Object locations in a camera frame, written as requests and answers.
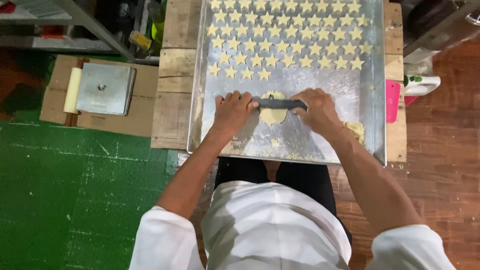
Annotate person's right hand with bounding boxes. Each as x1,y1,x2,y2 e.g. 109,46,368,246
290,88,344,138

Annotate person's left hand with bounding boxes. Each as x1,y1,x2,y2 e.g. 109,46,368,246
213,90,260,140

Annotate dark grey rolling rod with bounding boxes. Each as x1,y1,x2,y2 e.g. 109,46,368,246
250,97,309,111

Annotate large metal baking tray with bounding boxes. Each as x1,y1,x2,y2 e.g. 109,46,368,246
187,0,387,166

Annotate flattened dough sheet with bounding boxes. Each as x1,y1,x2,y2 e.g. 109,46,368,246
258,91,289,126

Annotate lump of leftover dough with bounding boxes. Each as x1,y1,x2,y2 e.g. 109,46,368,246
344,121,366,145

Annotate person's black trousers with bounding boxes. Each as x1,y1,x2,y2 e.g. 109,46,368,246
214,156,353,246

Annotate pink plastic scraper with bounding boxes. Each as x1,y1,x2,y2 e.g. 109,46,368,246
385,79,402,124

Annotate rows of star-shaped dough cookies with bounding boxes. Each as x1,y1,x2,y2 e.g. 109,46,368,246
205,0,374,82

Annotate brown cardboard sheet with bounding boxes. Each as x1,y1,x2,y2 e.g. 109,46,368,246
39,55,160,138

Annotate white plastic jug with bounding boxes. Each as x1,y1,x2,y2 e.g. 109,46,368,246
403,75,442,97

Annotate yellow-green bottle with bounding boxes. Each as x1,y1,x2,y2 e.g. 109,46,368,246
151,0,167,54

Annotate yellow sponge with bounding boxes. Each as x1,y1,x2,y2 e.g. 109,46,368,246
128,30,153,52

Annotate person's white shirt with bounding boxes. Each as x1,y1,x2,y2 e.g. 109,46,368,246
128,181,457,270

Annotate square metal lid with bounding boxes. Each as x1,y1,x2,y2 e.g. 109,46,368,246
76,62,137,116

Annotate grey metal shelf rack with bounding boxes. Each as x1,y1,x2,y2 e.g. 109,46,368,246
0,0,163,65

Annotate grey metal frame furniture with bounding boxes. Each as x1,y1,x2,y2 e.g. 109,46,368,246
390,0,480,76

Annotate white rolling pin wooden handles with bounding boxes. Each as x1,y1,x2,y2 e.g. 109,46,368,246
62,57,90,128

